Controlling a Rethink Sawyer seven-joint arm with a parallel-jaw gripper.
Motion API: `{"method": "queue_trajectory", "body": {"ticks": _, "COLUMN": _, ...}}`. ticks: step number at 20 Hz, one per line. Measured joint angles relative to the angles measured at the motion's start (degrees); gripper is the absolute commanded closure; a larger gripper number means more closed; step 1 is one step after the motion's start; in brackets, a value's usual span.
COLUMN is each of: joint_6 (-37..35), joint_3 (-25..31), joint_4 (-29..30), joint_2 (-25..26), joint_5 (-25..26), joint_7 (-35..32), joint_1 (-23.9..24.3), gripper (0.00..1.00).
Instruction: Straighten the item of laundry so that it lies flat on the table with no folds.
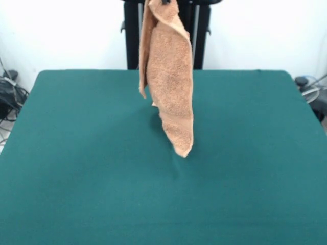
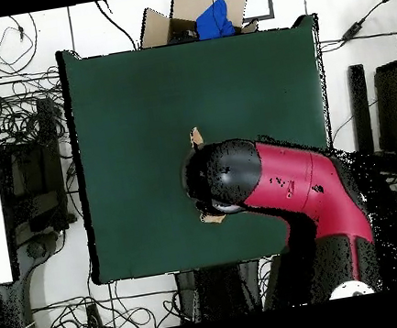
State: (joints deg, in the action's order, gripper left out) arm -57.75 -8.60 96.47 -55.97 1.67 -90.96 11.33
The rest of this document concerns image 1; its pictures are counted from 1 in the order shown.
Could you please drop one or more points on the grey stand base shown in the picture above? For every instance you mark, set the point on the grey stand base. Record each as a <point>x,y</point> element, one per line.
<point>11,74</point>
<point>310,95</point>

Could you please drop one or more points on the tan terry towel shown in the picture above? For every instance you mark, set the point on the tan terry towel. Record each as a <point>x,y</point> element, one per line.
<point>171,89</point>

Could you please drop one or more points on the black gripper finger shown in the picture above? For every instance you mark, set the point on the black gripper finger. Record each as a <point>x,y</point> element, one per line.
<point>165,1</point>

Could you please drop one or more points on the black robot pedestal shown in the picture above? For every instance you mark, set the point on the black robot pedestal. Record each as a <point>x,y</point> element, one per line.
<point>130,38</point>

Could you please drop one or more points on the dark green table cloth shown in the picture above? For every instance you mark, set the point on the dark green table cloth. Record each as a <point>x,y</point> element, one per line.
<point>76,178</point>

